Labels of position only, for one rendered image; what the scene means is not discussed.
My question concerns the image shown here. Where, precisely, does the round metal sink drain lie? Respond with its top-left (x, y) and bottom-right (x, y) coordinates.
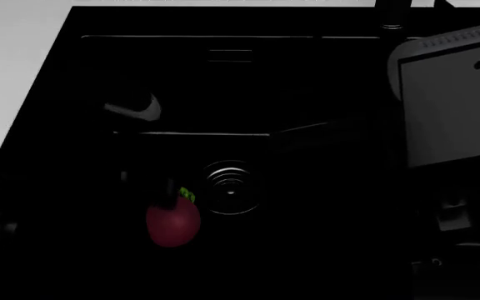
top-left (201, 159), bottom-right (263, 217)

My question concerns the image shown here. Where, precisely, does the black faucet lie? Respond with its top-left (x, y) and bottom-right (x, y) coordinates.
top-left (373, 0), bottom-right (413, 31)

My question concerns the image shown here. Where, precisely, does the black kitchen sink basin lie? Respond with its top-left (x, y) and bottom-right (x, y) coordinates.
top-left (0, 5), bottom-right (480, 300)

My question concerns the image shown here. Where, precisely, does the white curved object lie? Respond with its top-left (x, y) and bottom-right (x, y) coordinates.
top-left (102, 92), bottom-right (163, 123)

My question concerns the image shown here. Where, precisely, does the dark red beet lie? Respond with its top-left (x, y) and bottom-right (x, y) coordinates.
top-left (145, 187), bottom-right (203, 248)

